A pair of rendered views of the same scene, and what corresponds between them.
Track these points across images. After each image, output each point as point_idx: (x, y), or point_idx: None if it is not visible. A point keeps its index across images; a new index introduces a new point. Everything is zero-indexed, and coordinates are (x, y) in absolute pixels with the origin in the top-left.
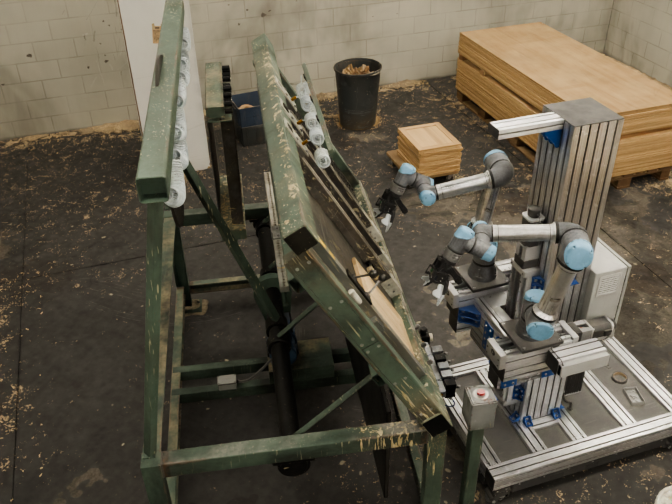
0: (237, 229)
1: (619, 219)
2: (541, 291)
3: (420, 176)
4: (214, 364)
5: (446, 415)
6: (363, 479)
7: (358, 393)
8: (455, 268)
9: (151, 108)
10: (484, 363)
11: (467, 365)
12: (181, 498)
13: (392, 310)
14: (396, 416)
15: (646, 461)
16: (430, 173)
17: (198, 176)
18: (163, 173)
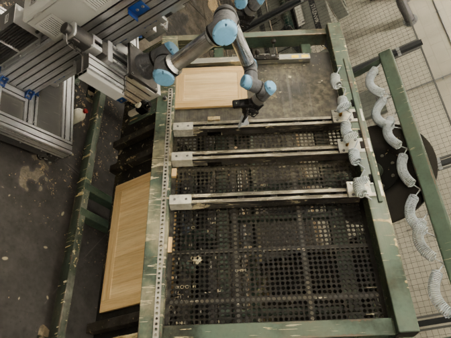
0: (260, 256)
1: None
2: None
3: (258, 80)
4: (183, 263)
5: (168, 38)
6: (110, 138)
7: (91, 202)
8: (157, 90)
9: (411, 108)
10: (24, 126)
11: (39, 135)
12: (184, 193)
13: (193, 100)
14: (75, 165)
15: None
16: None
17: (345, 174)
18: (390, 50)
